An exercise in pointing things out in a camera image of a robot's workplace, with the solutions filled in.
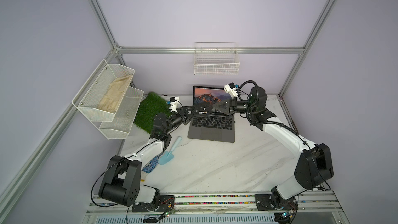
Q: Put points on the aluminium rail base frame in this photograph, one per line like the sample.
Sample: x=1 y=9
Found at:
x=311 y=207

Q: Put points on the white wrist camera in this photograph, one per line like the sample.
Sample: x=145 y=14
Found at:
x=174 y=104
x=231 y=89

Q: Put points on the blue dotted work glove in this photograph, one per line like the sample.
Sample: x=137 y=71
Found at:
x=149 y=167

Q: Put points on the white mesh shelf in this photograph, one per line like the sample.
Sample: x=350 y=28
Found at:
x=121 y=126
x=100 y=98

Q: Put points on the white wire wall basket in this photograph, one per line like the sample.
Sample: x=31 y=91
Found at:
x=212 y=58

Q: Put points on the light blue plastic scoop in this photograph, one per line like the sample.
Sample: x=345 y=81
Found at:
x=168 y=155

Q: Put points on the white upper mesh shelf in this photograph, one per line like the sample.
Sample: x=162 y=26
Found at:
x=100 y=98

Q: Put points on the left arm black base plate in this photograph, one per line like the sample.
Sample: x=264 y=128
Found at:
x=159 y=204

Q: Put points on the beige cloth in shelf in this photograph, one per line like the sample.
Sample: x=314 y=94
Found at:
x=114 y=94

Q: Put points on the green artificial grass mat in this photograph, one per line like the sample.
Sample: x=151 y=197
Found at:
x=152 y=105

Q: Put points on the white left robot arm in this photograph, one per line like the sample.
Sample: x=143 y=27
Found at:
x=121 y=181

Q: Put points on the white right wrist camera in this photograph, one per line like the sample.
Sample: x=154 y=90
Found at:
x=231 y=89

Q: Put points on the grey laptop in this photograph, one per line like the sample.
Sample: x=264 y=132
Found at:
x=214 y=126

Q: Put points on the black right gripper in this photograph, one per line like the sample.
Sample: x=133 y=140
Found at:
x=231 y=106

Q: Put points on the white lower mesh shelf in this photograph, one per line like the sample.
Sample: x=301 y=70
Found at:
x=121 y=126

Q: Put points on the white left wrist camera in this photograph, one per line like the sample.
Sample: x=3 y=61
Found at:
x=174 y=104

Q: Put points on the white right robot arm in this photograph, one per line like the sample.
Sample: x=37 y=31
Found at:
x=314 y=161

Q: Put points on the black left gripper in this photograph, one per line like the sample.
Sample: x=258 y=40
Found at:
x=183 y=113

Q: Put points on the aluminium enclosure frame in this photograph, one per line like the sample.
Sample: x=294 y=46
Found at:
x=19 y=184

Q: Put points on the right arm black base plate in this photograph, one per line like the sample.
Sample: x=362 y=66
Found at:
x=270 y=202

